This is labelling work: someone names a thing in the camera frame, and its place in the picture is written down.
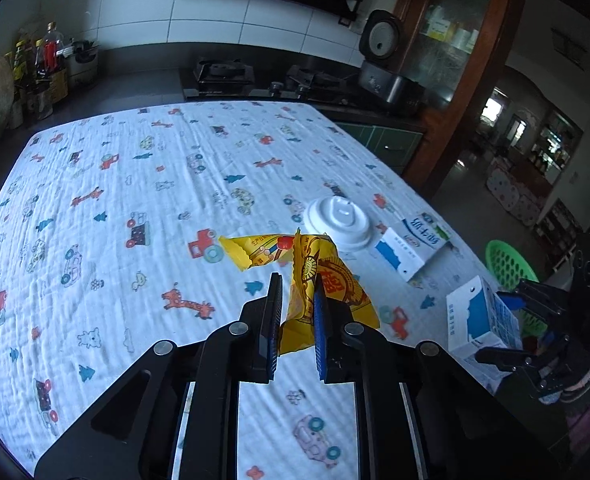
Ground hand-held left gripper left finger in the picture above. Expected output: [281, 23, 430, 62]
[35, 272, 284, 480]

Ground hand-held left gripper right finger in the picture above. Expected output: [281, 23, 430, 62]
[312, 274, 571, 480]

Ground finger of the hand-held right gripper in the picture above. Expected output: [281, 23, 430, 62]
[474, 345, 544, 373]
[498, 279, 572, 322]

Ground green perforated plastic basket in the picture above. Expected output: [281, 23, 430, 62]
[484, 239, 552, 342]

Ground blue and white milk carton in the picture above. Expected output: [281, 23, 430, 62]
[374, 212, 454, 284]
[446, 275, 524, 372]

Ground yellow snack wrapper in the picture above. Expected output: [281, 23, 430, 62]
[218, 233, 299, 272]
[280, 229, 382, 357]

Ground shoe rack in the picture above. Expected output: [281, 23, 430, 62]
[537, 197, 584, 274]

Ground white plastic cup lid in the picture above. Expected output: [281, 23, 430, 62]
[304, 196, 371, 251]

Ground wooden display cabinet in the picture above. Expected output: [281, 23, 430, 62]
[527, 109, 584, 187]

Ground printed blanket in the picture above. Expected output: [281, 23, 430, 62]
[0, 101, 502, 480]

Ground green kitchen cabinets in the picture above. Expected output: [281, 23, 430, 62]
[334, 119, 427, 177]

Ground black gas stove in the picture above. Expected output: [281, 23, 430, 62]
[179, 57, 372, 112]

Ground wooden glass door cabinet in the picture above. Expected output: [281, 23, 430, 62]
[389, 0, 529, 197]

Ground grey rice cooker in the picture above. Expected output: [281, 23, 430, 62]
[357, 8, 412, 107]

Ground metal utensil pot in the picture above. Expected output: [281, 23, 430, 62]
[67, 39, 101, 92]

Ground dark sauce bottle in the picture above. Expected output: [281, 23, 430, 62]
[12, 39, 38, 127]

